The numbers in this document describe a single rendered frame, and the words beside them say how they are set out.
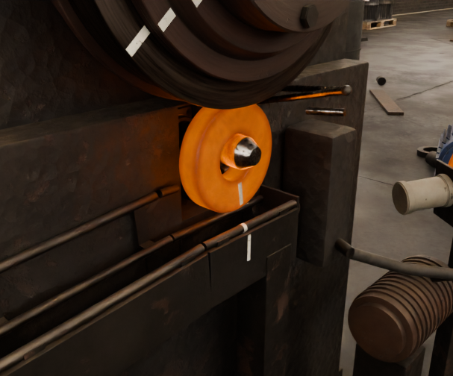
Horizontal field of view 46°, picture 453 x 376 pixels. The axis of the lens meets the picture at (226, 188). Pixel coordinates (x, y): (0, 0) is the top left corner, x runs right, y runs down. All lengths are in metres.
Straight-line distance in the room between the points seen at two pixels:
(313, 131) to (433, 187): 0.25
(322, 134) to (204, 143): 0.27
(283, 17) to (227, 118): 0.17
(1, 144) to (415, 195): 0.67
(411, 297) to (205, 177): 0.46
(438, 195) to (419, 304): 0.19
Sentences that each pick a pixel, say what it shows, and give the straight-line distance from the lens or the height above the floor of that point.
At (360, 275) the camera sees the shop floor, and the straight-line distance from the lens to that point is 2.06.
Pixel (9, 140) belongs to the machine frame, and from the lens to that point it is 0.61.
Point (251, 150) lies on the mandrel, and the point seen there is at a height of 0.83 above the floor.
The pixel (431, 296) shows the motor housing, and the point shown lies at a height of 0.51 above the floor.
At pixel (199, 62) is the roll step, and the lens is 0.58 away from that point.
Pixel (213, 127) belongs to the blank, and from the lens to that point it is 0.66.
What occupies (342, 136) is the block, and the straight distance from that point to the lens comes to 0.88.
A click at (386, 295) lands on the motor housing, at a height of 0.53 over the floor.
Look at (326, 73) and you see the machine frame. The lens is 1.00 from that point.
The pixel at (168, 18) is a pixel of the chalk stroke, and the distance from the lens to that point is 0.55.
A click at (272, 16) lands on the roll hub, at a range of 0.56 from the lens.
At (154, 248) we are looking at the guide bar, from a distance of 0.72.
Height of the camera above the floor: 1.04
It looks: 22 degrees down
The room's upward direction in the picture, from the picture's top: straight up
